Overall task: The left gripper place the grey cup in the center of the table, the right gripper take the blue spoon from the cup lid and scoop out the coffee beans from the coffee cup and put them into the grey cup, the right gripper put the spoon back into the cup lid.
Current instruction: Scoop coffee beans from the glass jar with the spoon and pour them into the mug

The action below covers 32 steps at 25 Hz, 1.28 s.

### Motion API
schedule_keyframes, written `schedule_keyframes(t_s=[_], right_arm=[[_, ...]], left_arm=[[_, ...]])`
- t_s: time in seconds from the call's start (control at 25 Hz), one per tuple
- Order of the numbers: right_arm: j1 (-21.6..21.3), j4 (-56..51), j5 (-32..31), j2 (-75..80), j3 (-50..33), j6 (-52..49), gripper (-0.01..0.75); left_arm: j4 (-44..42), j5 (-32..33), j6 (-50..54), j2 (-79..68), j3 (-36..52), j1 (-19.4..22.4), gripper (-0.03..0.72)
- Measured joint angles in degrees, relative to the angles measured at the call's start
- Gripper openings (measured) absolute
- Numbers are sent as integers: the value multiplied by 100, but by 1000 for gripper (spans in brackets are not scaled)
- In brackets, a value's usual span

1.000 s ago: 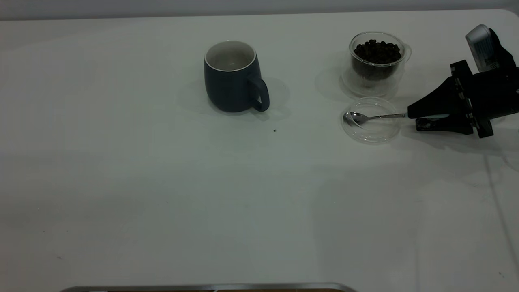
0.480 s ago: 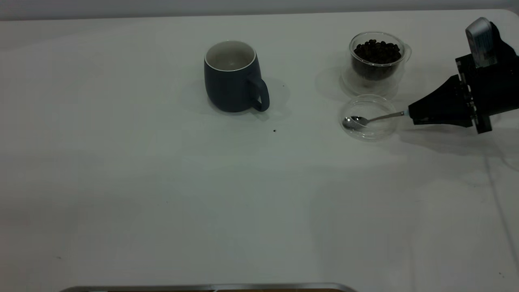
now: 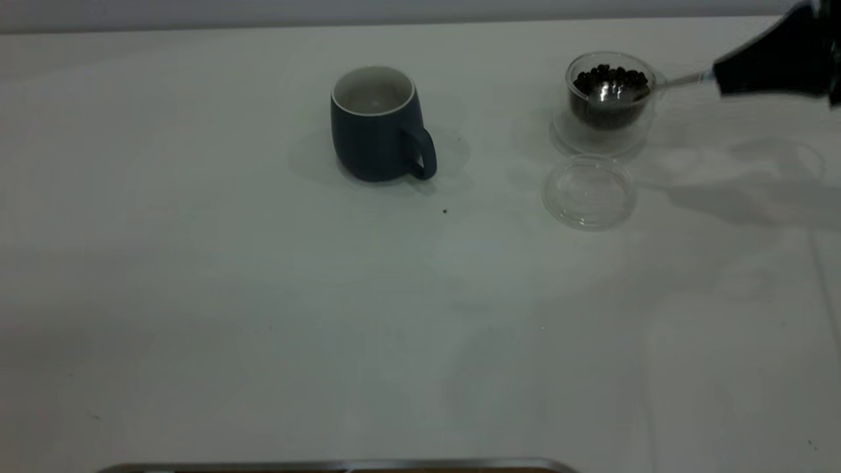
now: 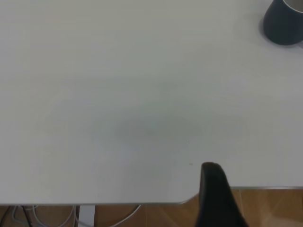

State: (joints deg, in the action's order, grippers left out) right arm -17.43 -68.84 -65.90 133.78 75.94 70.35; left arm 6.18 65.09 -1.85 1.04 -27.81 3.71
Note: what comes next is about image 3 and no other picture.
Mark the pile of coffee beans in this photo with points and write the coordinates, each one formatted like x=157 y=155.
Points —
x=629 y=77

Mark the clear glass saucer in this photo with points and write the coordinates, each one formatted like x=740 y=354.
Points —
x=588 y=213

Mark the dark blue-grey ceramic mug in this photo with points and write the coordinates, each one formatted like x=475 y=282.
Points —
x=374 y=144

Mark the clear double-walled glass cup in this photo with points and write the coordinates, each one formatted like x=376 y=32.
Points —
x=594 y=142

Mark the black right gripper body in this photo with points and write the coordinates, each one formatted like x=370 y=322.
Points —
x=829 y=26

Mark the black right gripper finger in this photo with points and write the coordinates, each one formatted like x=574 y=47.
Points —
x=762 y=66

